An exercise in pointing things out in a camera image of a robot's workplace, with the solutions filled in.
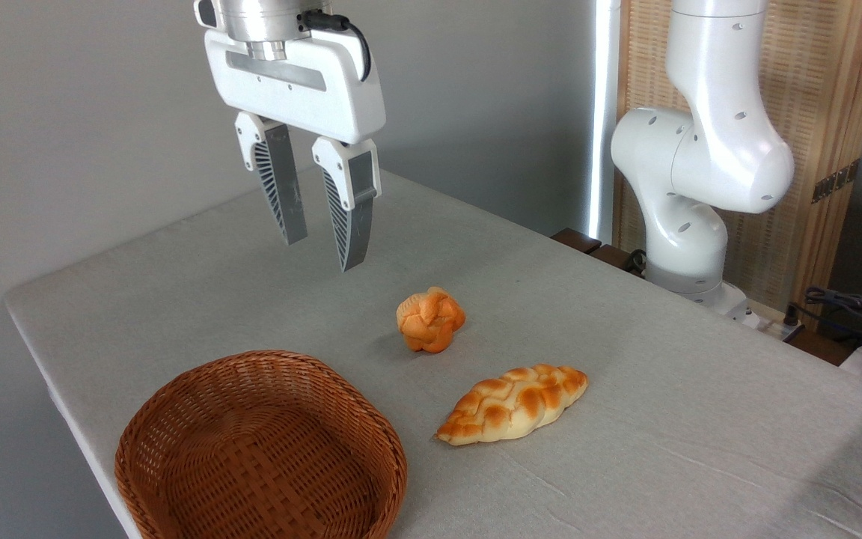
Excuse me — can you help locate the grey tablecloth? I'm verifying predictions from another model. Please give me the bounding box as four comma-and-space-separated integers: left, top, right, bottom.
3, 166, 862, 539

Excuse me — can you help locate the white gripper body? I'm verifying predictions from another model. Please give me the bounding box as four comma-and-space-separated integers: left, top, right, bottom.
204, 30, 387, 146

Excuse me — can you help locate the white power strip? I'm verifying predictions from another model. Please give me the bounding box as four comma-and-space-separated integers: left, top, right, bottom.
738, 299, 806, 339

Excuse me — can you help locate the black cable bundle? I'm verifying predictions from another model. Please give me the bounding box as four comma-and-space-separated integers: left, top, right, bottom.
786, 286, 862, 347

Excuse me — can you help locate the brown wicker basket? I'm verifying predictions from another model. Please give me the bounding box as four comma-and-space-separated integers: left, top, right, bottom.
115, 350, 408, 539

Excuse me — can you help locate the wooden folding screen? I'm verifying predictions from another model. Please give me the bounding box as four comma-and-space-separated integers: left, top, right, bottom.
614, 0, 862, 311

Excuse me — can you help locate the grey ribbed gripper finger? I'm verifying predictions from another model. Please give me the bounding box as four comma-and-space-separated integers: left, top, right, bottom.
234, 112, 308, 246
311, 136, 382, 272

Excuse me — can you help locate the long braided bread loaf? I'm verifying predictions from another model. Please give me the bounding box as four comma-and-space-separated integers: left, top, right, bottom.
435, 364, 590, 447

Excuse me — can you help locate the dark metal screen hinge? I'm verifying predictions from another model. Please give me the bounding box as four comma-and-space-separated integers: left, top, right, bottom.
811, 159, 861, 204

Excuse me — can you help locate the dark brown wooden board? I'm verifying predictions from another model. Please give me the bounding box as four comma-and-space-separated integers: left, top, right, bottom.
551, 228, 645, 275

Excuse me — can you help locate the round knotted orange bread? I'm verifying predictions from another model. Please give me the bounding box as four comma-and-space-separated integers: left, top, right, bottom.
397, 287, 467, 354

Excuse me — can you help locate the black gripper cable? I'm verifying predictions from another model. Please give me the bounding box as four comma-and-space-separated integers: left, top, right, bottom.
302, 10, 373, 82

